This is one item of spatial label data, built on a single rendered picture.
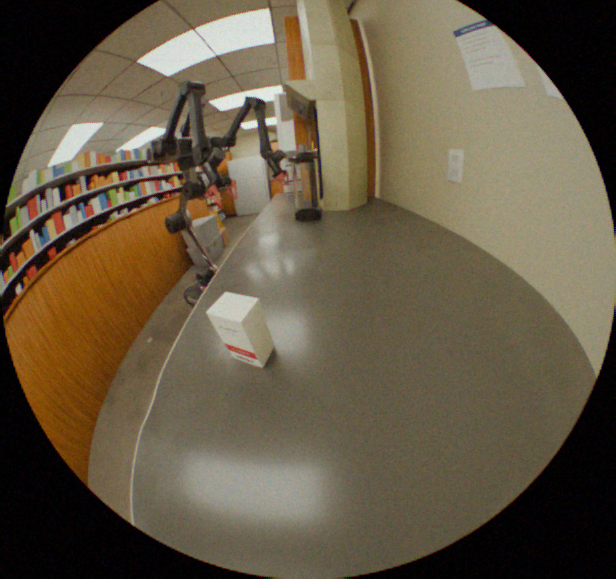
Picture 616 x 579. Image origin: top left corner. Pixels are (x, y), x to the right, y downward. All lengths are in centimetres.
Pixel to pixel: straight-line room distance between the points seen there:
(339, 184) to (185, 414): 80
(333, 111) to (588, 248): 88
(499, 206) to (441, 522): 62
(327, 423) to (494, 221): 61
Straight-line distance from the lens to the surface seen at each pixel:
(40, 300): 186
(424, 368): 22
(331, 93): 84
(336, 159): 78
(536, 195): 57
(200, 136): 92
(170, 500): 23
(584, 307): 56
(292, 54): 139
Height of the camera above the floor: 111
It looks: 31 degrees down
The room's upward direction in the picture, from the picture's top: 5 degrees counter-clockwise
